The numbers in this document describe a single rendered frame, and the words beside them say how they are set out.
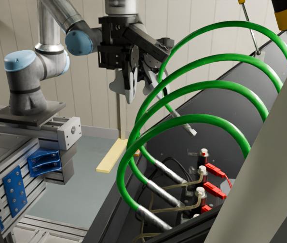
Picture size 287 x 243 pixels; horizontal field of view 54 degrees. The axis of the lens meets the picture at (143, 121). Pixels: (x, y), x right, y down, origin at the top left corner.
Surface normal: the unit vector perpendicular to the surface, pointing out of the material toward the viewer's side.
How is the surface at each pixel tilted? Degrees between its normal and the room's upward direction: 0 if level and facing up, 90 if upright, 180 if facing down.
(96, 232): 0
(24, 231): 0
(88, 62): 90
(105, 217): 0
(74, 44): 90
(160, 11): 90
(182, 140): 90
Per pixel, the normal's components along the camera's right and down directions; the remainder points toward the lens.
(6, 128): -0.26, 0.41
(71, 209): 0.00, -0.91
